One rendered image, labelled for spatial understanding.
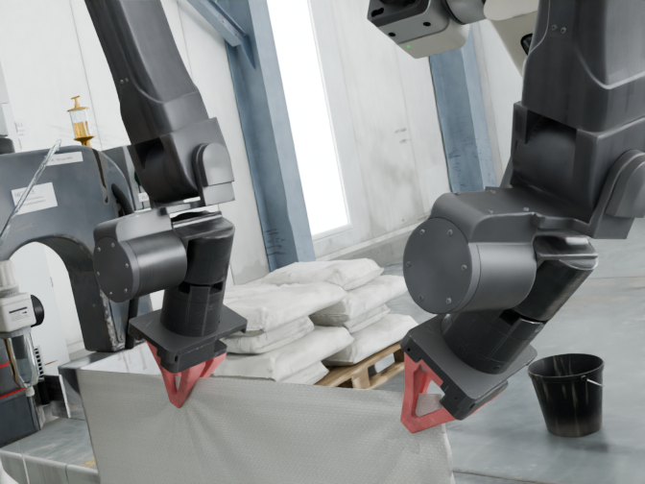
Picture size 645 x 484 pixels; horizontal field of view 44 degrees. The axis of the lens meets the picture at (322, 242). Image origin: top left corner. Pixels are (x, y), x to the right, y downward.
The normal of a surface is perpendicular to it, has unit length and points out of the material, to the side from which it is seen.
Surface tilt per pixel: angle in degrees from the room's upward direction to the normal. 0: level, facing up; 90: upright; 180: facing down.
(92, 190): 90
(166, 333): 28
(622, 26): 109
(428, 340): 46
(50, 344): 90
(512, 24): 130
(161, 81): 79
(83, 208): 90
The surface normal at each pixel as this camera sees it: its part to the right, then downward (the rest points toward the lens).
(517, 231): 0.55, 0.43
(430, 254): -0.79, 0.00
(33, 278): 0.76, -0.07
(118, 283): -0.65, 0.19
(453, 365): 0.42, -0.72
